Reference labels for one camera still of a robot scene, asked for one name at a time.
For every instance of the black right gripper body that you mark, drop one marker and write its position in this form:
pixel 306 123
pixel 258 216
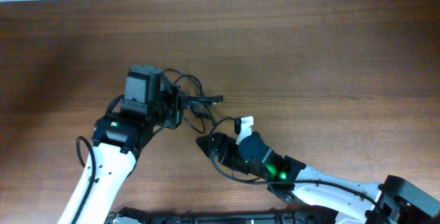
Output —
pixel 233 156

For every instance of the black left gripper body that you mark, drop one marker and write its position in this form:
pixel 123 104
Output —
pixel 166 110

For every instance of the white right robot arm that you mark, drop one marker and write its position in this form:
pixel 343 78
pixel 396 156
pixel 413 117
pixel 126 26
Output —
pixel 394 201

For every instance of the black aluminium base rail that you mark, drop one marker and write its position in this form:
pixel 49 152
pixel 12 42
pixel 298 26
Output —
pixel 303 215

